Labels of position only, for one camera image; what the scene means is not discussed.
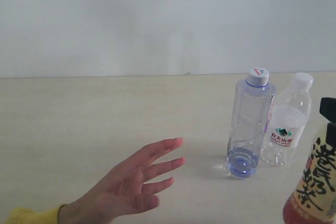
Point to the milk tea bottle beige cap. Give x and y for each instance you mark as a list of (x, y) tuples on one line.
[(313, 200)]

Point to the person's open hand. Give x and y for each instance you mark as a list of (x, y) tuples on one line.
[(127, 188)]

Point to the clear Ganten water bottle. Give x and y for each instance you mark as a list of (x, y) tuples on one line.
[(253, 100)]

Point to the yellow sleeved forearm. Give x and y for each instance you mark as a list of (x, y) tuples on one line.
[(28, 216)]

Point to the clear Nongfu water bottle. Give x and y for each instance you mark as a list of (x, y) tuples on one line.
[(289, 115)]

